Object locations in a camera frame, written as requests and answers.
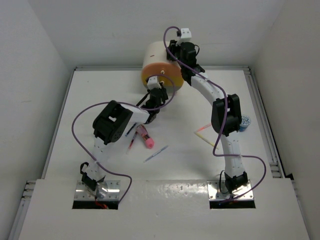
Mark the yellow highlighter pen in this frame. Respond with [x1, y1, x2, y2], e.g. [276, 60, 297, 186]
[194, 132, 215, 147]

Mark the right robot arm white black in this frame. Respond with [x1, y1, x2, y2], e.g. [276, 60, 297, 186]
[166, 40, 248, 193]

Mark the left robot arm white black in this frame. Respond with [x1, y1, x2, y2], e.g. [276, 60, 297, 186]
[74, 86, 172, 193]

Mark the blue pen lower centre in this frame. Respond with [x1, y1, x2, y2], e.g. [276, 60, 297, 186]
[143, 145, 169, 163]

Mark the blue pen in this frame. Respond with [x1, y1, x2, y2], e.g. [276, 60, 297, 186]
[125, 122, 137, 137]
[143, 145, 169, 163]

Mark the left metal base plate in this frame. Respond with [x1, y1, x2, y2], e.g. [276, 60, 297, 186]
[74, 180, 121, 201]

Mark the red pen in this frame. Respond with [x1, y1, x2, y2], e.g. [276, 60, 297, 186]
[126, 132, 137, 155]

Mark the blue tape roll right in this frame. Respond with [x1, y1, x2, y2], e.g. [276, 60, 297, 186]
[239, 115, 252, 132]

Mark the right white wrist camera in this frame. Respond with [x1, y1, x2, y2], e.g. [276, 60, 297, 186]
[176, 28, 192, 46]

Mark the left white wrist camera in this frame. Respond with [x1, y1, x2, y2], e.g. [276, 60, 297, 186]
[147, 76, 162, 90]

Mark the blue pen upper left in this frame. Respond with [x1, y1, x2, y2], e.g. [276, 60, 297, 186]
[125, 122, 137, 137]

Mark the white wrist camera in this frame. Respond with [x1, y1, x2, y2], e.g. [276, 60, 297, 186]
[147, 76, 162, 90]
[176, 28, 192, 46]

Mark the cream three-drawer storage cabinet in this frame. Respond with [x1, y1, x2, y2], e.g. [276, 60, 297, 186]
[141, 41, 184, 91]

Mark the metal base plate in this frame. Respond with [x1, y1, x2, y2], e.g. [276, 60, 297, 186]
[74, 180, 121, 201]
[207, 179, 254, 202]

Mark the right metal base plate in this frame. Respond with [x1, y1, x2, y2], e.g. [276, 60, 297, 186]
[207, 179, 254, 202]

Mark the pink orange highlighter pen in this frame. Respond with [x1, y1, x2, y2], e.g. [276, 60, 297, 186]
[196, 123, 212, 132]

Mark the pink glue stick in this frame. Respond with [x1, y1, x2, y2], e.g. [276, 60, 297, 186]
[136, 124, 155, 149]

